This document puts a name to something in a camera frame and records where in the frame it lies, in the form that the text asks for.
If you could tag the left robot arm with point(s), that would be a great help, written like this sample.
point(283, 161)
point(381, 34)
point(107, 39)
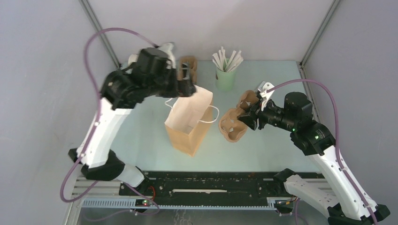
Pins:
point(116, 101)

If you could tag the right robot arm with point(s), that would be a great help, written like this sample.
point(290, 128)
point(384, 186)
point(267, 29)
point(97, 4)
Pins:
point(349, 204)

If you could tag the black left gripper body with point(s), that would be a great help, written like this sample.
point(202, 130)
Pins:
point(168, 85)

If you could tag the brown paper bag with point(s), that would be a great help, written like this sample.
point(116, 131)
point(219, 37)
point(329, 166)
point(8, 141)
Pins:
point(189, 120)

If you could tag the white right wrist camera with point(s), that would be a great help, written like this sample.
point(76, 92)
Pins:
point(264, 92)

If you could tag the stack of white paper cups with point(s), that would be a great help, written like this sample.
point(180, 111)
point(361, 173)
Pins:
point(132, 58)

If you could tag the bundle of white wrapped straws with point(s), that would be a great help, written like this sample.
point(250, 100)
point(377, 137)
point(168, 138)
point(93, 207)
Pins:
point(225, 63)

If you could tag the green straw holder cup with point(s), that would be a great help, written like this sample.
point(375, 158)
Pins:
point(225, 80)

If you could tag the aluminium frame post right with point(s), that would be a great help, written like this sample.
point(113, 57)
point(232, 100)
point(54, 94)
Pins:
point(319, 33)

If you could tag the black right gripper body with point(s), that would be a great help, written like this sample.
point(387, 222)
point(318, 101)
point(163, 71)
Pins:
point(272, 116)

